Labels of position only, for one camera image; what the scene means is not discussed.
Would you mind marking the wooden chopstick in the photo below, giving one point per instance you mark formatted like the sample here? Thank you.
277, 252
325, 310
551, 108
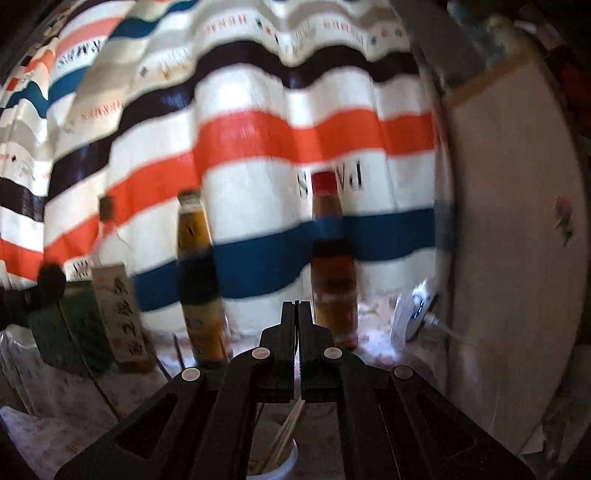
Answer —
277, 445
290, 424

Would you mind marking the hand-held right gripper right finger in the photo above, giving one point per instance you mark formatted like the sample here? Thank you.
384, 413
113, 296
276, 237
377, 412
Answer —
311, 369

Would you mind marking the white plastic cup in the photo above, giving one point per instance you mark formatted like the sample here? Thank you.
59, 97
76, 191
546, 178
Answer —
281, 468

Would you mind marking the clear cooking wine bottle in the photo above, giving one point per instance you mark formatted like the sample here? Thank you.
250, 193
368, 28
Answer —
122, 323

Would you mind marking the red-capped sauce bottle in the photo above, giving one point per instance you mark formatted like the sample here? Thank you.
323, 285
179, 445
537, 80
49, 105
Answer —
334, 286

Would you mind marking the pale wooden board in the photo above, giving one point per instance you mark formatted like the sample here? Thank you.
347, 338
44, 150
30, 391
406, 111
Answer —
508, 230

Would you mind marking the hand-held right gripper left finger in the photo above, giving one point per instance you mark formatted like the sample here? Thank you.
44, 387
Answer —
284, 364

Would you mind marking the green checkered box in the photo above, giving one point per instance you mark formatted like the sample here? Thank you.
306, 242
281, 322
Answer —
74, 332

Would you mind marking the dark soy sauce bottle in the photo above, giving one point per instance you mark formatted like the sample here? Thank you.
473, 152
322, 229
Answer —
203, 300

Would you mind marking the printed tablecloth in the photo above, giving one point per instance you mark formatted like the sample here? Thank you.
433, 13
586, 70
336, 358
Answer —
60, 392

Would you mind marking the striped curtain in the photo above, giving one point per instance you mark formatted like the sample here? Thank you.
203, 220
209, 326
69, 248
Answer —
277, 138

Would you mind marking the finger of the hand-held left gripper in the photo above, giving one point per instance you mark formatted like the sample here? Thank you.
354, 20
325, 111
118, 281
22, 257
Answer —
46, 288

